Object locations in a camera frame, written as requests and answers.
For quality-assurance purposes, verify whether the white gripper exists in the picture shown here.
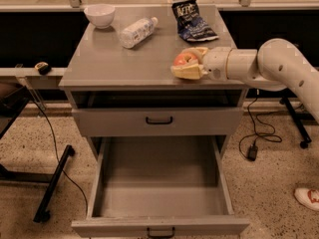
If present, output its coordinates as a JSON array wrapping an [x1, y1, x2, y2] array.
[[170, 47, 231, 81]]

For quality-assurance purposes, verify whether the red apple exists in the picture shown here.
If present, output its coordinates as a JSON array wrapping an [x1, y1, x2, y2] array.
[[173, 52, 198, 66]]

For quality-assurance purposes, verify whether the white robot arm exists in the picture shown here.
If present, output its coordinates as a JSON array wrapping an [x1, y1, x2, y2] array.
[[170, 38, 319, 121]]

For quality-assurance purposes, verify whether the grey drawer cabinet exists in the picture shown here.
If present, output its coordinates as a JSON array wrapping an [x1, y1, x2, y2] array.
[[59, 5, 247, 155]]

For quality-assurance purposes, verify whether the closed grey top drawer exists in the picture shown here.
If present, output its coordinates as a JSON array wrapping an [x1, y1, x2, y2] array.
[[72, 108, 243, 136]]

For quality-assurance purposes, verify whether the open grey middle drawer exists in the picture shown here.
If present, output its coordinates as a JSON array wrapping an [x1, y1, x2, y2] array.
[[72, 136, 249, 239]]

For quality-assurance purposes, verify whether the blue chip bag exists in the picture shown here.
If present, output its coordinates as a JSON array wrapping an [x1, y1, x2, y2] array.
[[171, 0, 218, 42]]

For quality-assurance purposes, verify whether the clear plastic water bottle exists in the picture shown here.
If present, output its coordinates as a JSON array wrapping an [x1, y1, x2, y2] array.
[[119, 17, 159, 49]]

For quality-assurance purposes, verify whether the white bowl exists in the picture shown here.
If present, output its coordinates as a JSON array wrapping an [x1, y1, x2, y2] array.
[[84, 4, 116, 29]]

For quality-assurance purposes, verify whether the black wheeled stand leg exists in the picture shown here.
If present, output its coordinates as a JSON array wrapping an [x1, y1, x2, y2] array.
[[280, 97, 312, 149]]

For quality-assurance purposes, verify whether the black tape measure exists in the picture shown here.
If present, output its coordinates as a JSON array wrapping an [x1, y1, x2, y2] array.
[[35, 62, 52, 75]]

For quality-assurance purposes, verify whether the white sneaker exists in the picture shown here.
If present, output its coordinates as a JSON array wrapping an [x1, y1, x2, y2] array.
[[294, 188, 319, 211]]

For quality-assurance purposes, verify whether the black table leg stand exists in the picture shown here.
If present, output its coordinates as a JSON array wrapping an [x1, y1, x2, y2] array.
[[0, 144, 75, 223]]

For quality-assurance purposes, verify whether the black power cable with adapter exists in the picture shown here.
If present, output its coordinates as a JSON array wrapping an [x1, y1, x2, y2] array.
[[238, 88, 283, 162]]

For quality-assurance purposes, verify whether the black cable on floor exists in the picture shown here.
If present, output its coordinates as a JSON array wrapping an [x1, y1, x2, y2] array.
[[31, 97, 90, 217]]

